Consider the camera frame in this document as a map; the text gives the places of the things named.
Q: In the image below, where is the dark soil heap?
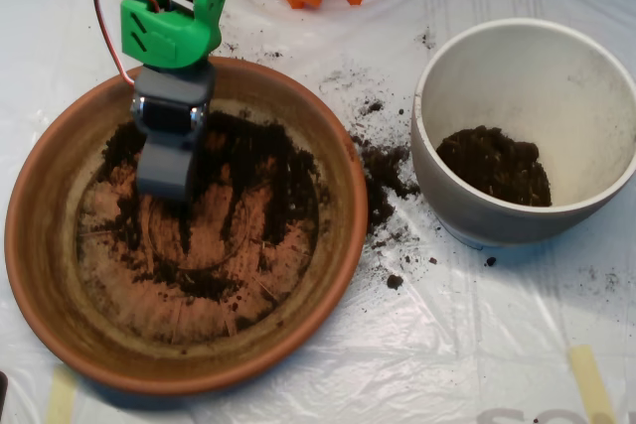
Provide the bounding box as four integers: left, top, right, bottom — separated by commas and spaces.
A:
93, 113, 322, 304

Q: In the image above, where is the terracotta clay saucer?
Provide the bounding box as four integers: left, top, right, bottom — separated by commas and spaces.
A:
4, 56, 370, 398

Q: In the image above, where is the spilled soil pile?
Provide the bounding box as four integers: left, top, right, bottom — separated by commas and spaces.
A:
350, 133, 423, 237

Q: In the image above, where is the white ceramic pot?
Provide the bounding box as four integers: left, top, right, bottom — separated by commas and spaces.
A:
410, 17, 636, 250

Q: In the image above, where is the long beige masking tape strip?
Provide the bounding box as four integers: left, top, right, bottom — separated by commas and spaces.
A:
567, 344, 618, 424
45, 366, 79, 424

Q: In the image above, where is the clear plastic cover sheet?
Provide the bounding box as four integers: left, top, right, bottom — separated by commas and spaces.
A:
0, 0, 636, 424

